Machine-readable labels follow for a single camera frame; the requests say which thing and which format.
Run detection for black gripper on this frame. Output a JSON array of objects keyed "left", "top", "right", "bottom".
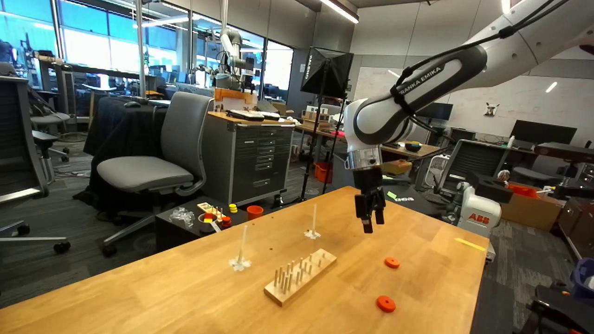
[{"left": 351, "top": 166, "right": 388, "bottom": 236}]

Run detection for wooden peg board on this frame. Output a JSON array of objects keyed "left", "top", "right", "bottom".
[{"left": 262, "top": 248, "right": 340, "bottom": 309}]

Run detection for clear peg stand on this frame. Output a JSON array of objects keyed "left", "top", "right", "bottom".
[
  {"left": 303, "top": 203, "right": 325, "bottom": 242},
  {"left": 227, "top": 223, "right": 255, "bottom": 275}
]

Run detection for orange bucket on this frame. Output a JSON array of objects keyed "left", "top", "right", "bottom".
[{"left": 312, "top": 160, "right": 336, "bottom": 186}]

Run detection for yellow tape strip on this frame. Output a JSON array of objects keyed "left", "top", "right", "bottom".
[{"left": 453, "top": 236, "right": 490, "bottom": 255}]

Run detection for white ABB controller box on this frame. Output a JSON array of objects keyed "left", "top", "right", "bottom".
[{"left": 457, "top": 181, "right": 511, "bottom": 240}]

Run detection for tilted black monitor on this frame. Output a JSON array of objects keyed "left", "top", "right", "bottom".
[{"left": 435, "top": 138, "right": 516, "bottom": 197}]

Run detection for grey drawer cabinet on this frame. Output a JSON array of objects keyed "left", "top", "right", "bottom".
[{"left": 203, "top": 110, "right": 299, "bottom": 210}]

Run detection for black light panel on stand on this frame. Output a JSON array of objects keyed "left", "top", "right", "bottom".
[{"left": 299, "top": 47, "right": 357, "bottom": 201}]

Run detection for small red parts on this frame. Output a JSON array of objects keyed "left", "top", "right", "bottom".
[{"left": 201, "top": 212, "right": 234, "bottom": 233}]

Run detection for cardboard box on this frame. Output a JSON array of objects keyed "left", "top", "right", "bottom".
[{"left": 500, "top": 190, "right": 568, "bottom": 235}]

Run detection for flat keyboard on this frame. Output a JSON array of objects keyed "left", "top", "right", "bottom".
[{"left": 225, "top": 107, "right": 284, "bottom": 123}]

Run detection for small dotted wooden block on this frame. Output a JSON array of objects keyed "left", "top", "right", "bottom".
[{"left": 195, "top": 201, "right": 227, "bottom": 220}]

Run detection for wooden box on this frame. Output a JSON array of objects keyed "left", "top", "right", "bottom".
[{"left": 212, "top": 86, "right": 260, "bottom": 114}]

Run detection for low black side table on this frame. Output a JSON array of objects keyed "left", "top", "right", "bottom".
[{"left": 152, "top": 199, "right": 275, "bottom": 251}]

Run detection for wide black monitor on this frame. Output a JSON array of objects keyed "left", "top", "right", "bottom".
[{"left": 509, "top": 118, "right": 579, "bottom": 151}]

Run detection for clear plastic container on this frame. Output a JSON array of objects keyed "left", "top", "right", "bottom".
[{"left": 169, "top": 207, "right": 197, "bottom": 229}]

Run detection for blue bin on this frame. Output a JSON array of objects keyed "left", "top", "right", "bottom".
[{"left": 570, "top": 257, "right": 594, "bottom": 301}]

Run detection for grey office chair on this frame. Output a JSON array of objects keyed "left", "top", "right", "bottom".
[{"left": 95, "top": 90, "right": 214, "bottom": 261}]

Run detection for black draped cloth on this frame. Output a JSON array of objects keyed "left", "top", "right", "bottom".
[{"left": 73, "top": 94, "right": 173, "bottom": 210}]

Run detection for black office chair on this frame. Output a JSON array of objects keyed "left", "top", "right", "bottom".
[{"left": 0, "top": 73, "right": 75, "bottom": 257}]

